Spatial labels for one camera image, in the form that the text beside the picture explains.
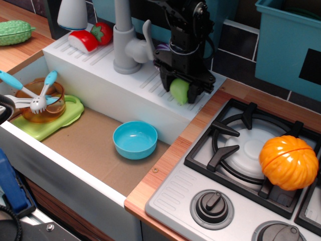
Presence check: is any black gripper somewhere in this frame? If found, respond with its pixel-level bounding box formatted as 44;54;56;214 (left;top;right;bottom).
153;50;216;103

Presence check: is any green toy pear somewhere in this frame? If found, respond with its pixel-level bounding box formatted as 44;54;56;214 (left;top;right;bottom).
170;78;189;105

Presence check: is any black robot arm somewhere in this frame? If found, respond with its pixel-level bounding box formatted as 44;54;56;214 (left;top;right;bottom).
153;1;216;103

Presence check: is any blue plastic bowl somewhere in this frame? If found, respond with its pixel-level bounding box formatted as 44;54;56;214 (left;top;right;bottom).
113;121;158;160

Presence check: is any purple white toy onion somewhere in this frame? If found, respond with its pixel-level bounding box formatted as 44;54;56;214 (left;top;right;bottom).
155;43;170;51

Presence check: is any grey toy faucet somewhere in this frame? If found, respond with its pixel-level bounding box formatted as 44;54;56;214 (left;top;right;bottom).
113;1;155;74

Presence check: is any teal box behind faucet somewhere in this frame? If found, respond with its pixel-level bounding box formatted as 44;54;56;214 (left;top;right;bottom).
92;0;239;60

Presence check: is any red toy tomato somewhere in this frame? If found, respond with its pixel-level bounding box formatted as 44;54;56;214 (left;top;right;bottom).
90;22;113;45

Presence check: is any red white toy apple slice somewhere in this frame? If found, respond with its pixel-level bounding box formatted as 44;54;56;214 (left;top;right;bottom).
68;30;98;54

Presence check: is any green cutting board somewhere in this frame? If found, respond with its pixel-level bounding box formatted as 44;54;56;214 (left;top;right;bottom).
12;95;84;141

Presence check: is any teal plastic bin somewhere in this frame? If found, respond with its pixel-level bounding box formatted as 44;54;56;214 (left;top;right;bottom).
255;1;320;101

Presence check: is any white toy sink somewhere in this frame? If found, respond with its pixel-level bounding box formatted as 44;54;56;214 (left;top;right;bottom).
1;37;211;240

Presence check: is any silver toy stove top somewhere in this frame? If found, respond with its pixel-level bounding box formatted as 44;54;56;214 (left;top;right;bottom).
145;102;320;240

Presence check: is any grey stove knob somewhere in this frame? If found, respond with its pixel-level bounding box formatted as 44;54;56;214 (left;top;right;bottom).
251;221;306;241
190;189;234;230

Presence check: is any orange transparent pot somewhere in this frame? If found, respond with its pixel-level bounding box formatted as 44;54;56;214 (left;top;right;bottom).
20;77;66;123

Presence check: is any orange toy pumpkin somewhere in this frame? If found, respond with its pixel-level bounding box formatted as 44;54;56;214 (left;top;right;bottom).
259;135;319;191

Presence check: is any black stove grate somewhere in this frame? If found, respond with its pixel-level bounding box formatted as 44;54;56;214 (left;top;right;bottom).
184;99;320;219

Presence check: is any green toy bitter gourd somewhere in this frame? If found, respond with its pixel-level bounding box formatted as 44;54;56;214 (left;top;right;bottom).
1;20;36;46

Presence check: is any blue black device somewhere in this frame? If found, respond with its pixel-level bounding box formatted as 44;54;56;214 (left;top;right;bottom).
1;150;36;218

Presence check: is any blue handled pasta spoon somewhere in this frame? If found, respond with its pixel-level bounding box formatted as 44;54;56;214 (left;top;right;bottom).
30;70;58;114

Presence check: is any blue handled white spatula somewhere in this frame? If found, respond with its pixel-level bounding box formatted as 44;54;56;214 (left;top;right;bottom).
1;71;58;108

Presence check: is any black coiled cable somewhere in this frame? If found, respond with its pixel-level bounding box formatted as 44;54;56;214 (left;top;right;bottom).
0;204;23;241

